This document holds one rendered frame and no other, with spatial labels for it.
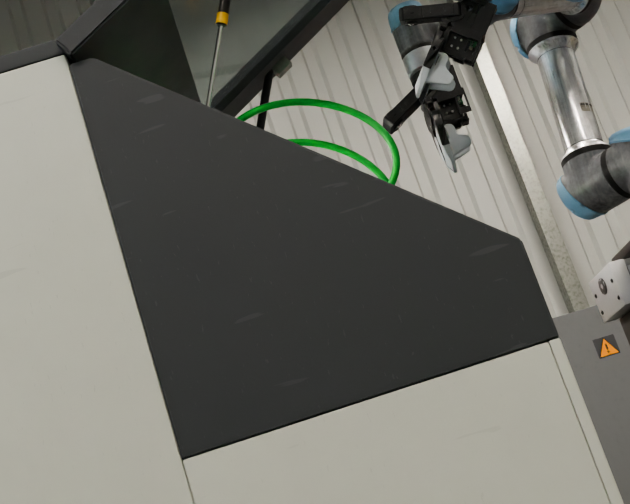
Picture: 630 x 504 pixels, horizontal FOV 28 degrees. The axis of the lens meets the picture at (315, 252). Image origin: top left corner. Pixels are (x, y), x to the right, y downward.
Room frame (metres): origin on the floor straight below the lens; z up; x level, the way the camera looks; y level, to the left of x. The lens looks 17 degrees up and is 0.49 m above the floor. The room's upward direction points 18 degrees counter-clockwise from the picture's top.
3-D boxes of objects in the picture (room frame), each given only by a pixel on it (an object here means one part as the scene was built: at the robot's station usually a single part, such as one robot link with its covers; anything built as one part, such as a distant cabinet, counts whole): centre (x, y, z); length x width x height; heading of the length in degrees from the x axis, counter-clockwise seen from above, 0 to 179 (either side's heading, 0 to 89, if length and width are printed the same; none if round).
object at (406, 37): (2.31, -0.33, 1.55); 0.09 x 0.08 x 0.11; 135
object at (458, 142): (2.29, -0.33, 1.28); 0.06 x 0.03 x 0.09; 93
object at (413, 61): (2.31, -0.32, 1.47); 0.08 x 0.08 x 0.05
